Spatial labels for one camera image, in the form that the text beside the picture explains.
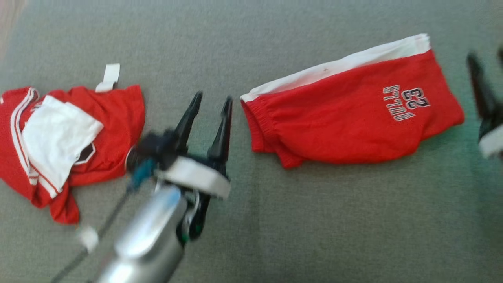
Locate black cable with teal plug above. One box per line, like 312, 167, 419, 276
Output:
50, 158, 156, 283

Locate red and white basketball jersey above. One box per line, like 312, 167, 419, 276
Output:
0, 63, 147, 225

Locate white cable tag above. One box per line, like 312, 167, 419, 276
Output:
77, 226, 99, 253

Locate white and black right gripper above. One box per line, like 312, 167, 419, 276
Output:
466, 47, 503, 158

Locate red bulls 23 shorts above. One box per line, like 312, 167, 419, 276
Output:
240, 33, 465, 169

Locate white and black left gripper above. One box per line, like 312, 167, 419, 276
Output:
156, 91, 233, 200

